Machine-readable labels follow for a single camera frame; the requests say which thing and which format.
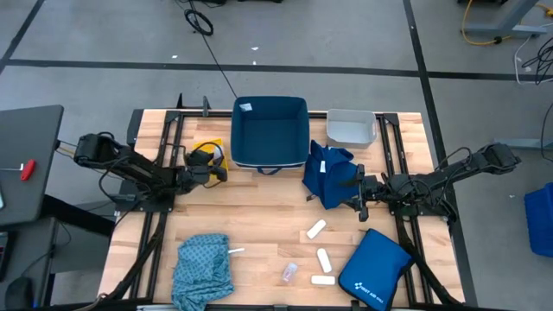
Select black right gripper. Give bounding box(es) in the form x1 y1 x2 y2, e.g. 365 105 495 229
340 163 392 223

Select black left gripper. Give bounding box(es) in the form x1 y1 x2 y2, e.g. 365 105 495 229
184 149 229 188

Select navy blue scrubs garment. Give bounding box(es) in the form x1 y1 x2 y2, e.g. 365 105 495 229
301 138 362 212

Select teal patterned hospital gown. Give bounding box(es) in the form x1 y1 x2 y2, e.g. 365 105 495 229
170 232 246 311

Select clear plastic specimen cup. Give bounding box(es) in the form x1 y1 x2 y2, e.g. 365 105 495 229
281 261 300 283

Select yellow plastic basket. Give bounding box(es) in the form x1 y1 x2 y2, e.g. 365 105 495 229
192 137 230 175

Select navy fabric storage bin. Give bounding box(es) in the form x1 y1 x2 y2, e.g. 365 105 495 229
229 95 311 176

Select grey plastic bin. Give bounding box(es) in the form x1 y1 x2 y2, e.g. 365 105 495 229
325 108 378 150

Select blue first aid pouch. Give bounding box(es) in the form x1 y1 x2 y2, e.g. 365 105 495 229
337 227 416 311

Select blue plastic crate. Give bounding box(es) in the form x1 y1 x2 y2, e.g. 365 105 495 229
523 181 553 259

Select black desk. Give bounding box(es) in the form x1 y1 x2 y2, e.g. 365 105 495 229
0 104 65 229

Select grey metal stand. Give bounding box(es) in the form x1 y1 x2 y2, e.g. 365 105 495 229
463 0 550 39

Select black computer mouse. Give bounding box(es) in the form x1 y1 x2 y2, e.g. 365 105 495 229
4 276 35 311

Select black coiled floor cable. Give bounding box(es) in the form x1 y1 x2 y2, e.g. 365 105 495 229
175 0 239 99

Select red-handled hex key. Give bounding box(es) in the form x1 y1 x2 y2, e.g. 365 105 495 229
0 158 37 182

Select yellow floor cable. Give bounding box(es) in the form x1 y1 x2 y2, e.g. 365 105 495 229
460 0 553 48

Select white floor cable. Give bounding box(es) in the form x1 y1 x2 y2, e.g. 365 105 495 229
512 34 553 86

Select black tangled floor cables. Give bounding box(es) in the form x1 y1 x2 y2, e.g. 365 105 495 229
520 35 553 86

